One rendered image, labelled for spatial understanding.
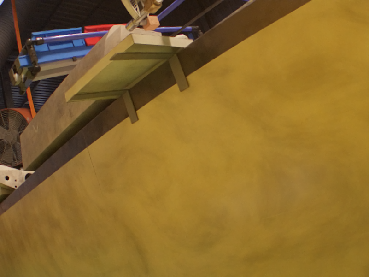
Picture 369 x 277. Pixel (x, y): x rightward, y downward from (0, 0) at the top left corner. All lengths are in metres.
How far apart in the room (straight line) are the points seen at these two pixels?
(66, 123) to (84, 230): 0.41
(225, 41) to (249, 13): 0.09
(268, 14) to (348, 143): 0.31
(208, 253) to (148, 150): 0.32
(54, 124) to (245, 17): 0.96
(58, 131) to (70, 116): 0.12
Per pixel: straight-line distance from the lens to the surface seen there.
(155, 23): 1.04
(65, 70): 1.78
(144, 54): 0.86
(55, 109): 1.52
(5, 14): 10.28
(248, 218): 0.85
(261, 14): 0.79
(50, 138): 1.55
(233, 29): 0.82
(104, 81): 1.02
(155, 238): 1.11
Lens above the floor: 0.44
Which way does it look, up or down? 7 degrees up
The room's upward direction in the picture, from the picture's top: 20 degrees counter-clockwise
